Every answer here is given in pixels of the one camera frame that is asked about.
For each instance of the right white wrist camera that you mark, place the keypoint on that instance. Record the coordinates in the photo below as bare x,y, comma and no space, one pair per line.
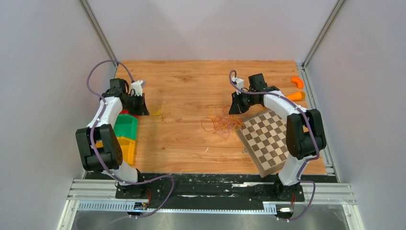
239,83

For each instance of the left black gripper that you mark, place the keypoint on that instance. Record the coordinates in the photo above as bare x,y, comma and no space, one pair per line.
142,109

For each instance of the green plastic bin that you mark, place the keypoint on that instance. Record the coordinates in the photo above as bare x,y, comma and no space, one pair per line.
126,126

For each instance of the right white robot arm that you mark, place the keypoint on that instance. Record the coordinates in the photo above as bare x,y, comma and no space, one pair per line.
305,136

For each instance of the yellow plastic bin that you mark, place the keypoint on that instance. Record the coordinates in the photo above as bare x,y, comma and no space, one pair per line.
128,150

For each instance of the wooden chessboard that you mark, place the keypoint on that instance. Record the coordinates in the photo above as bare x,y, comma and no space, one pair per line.
264,138

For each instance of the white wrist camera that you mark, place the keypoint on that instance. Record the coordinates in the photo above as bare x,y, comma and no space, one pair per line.
136,87
239,83

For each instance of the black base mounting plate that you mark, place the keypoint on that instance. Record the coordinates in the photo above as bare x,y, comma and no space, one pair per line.
196,191

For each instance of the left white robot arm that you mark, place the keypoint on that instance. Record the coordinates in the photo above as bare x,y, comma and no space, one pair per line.
112,102

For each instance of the orange curved pipe piece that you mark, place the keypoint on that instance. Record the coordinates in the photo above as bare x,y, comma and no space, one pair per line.
298,82

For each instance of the red plastic bin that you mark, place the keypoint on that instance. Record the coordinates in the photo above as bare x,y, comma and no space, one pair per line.
126,112

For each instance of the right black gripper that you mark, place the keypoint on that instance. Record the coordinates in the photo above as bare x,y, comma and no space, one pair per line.
237,107

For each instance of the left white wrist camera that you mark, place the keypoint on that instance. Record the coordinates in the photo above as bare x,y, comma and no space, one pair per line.
136,87

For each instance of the orange plastic carrot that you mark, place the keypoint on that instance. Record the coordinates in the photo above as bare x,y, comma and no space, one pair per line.
297,96

